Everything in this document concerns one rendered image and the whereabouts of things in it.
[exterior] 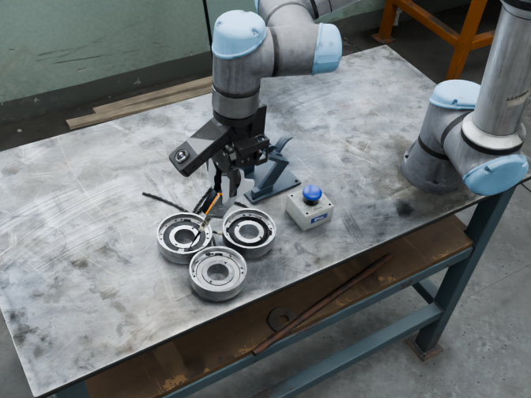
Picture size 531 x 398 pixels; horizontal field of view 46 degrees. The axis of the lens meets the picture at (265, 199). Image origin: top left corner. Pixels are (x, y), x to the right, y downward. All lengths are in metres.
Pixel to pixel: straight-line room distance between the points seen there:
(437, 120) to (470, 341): 1.06
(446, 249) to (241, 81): 0.90
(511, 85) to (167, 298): 0.70
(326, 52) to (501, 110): 0.37
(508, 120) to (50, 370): 0.89
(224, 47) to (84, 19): 1.84
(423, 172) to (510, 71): 0.37
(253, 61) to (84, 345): 0.55
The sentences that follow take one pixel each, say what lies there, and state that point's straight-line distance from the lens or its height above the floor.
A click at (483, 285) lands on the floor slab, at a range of 2.40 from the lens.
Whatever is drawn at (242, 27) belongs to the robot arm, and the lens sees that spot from 0.92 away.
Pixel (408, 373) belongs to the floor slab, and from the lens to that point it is 2.09.
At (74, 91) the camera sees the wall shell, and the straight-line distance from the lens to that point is 2.89.
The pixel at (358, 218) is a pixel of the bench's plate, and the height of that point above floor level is 0.80.
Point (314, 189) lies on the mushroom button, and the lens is 1.26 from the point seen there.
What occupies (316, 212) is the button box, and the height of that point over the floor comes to 0.84.
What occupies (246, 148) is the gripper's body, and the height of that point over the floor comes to 1.07.
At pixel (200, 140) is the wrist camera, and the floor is 1.08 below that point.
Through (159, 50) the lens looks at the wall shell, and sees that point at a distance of 2.94.
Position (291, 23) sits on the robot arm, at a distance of 0.98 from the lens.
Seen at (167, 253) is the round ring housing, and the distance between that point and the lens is 1.19.
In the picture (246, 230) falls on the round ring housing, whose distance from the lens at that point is 1.25.
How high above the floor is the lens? 1.74
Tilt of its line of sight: 45 degrees down
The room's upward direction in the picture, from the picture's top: 7 degrees clockwise
